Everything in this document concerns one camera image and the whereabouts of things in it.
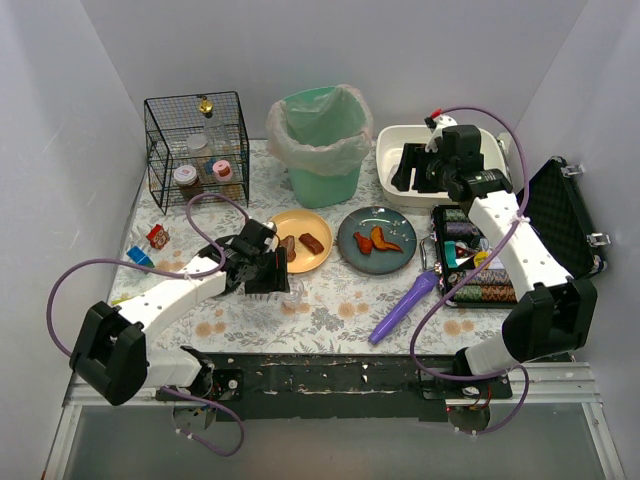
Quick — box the clear cup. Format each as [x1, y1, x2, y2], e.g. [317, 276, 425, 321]
[281, 277, 305, 310]

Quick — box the yellow plastic plate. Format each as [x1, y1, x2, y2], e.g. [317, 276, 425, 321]
[271, 209, 333, 274]

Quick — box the pink lid spice jar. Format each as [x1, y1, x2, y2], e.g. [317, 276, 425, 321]
[212, 160, 243, 201]

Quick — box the brown jar white lid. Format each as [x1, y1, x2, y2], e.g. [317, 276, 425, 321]
[173, 164, 204, 201]

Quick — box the clear jar blue label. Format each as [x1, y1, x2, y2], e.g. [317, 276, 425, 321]
[186, 133, 215, 176]

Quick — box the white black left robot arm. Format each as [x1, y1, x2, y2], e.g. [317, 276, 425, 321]
[70, 219, 289, 406]

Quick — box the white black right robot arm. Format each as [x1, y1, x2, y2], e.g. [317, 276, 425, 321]
[418, 109, 598, 382]

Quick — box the white rectangular basin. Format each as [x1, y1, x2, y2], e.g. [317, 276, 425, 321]
[375, 125, 511, 209]

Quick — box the brown meat piece left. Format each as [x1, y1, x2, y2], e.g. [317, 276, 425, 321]
[279, 235, 297, 263]

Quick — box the brown meat piece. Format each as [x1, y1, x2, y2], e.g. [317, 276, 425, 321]
[279, 235, 297, 263]
[299, 233, 325, 255]

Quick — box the green blue chip stack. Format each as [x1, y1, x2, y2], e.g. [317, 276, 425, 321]
[444, 209, 469, 222]

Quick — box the brown meat piece right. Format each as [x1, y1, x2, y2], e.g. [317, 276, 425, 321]
[299, 233, 325, 255]

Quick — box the purple grey chip stack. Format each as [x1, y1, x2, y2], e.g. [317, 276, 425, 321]
[445, 222, 481, 237]

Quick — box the blue glazed ceramic plate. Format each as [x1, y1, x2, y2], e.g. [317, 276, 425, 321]
[337, 206, 417, 275]

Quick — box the black all-in triangle button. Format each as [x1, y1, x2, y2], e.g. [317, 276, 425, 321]
[454, 242, 478, 262]

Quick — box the pink bin liner bag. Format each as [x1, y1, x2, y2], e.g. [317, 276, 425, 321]
[266, 84, 373, 176]

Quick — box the floral table mat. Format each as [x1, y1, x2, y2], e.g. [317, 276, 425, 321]
[109, 140, 508, 355]

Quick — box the orange chicken wing right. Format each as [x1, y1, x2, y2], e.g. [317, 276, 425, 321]
[370, 226, 403, 252]

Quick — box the orange chicken wing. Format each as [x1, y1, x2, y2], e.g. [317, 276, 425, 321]
[353, 232, 374, 255]
[370, 226, 403, 252]

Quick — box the yellow big blind button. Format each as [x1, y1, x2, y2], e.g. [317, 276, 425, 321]
[473, 251, 489, 268]

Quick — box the red owl toy block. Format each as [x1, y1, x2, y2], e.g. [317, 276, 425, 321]
[146, 224, 170, 250]

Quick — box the green trash bin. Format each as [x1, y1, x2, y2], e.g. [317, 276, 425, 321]
[281, 84, 372, 209]

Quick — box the orange chicken wing left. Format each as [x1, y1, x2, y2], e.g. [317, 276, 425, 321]
[353, 232, 374, 255]

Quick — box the black poker chip case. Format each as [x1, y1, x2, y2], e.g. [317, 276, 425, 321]
[431, 156, 609, 308]

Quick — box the blue toy brick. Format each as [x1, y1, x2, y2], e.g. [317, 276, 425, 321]
[126, 246, 155, 268]

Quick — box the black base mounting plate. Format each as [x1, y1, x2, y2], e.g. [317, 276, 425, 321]
[149, 351, 516, 424]

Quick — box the glass bottle gold cap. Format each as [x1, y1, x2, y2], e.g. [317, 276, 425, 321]
[198, 95, 233, 155]

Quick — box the purple toy microphone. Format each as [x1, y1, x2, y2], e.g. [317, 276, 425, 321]
[368, 270, 438, 345]

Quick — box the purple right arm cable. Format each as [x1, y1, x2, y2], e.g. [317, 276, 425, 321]
[409, 105, 531, 434]

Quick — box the black wire cage rack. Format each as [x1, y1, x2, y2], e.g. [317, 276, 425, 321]
[144, 91, 250, 212]

